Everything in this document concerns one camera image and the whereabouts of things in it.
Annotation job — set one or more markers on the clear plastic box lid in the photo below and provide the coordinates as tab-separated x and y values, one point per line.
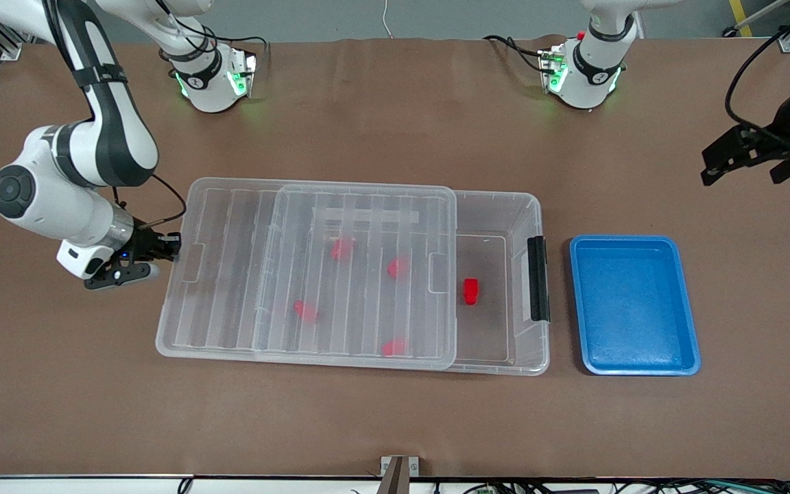
230	302

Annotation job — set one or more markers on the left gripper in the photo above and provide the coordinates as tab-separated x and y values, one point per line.
781	135

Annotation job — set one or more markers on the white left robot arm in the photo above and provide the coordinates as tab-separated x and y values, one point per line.
590	62

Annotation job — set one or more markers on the red block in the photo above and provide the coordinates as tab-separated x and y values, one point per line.
341	248
393	347
305	311
470	291
397	267

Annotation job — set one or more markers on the clear plastic storage box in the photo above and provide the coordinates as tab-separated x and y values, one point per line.
491	329

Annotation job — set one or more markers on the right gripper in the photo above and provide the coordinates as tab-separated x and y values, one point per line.
145	242

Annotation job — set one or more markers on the blue plastic tray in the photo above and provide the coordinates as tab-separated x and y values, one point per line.
631	309

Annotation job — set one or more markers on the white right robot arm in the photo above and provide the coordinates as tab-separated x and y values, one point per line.
114	130

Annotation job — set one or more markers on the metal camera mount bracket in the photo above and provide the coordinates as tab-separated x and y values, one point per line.
399	475

